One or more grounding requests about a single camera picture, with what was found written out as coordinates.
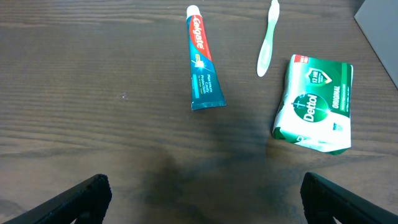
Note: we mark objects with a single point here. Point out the white cardboard box pink inside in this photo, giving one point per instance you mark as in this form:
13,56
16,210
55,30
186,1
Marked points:
378,22

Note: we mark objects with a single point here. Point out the red teal toothpaste tube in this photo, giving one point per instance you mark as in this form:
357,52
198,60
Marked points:
206,90

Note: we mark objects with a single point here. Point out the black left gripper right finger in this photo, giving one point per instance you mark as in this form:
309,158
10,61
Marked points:
326,202

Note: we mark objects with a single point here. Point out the green white toothbrush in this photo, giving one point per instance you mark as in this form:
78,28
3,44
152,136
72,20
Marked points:
265,54

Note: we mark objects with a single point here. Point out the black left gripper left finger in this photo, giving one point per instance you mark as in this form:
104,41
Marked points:
86,202

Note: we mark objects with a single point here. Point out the green Dettol soap pack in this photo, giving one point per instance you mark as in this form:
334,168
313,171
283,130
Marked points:
314,111

